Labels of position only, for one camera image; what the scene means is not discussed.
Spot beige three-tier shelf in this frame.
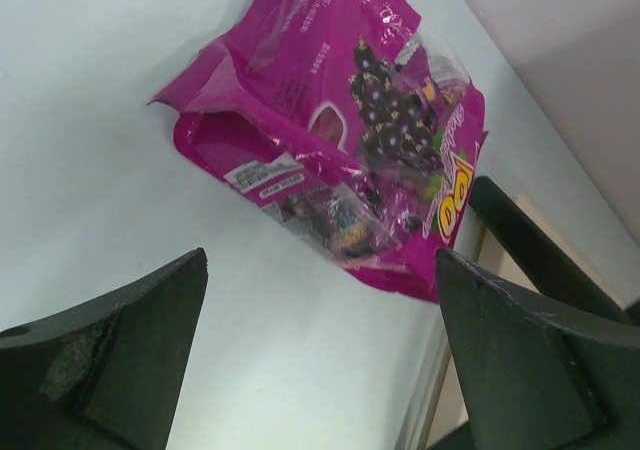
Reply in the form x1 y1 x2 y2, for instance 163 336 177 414
424 174 640 450

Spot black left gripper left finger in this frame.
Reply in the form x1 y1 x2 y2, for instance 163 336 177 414
1 248 208 449

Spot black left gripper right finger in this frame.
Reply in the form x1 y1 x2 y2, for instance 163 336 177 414
435 250 639 449

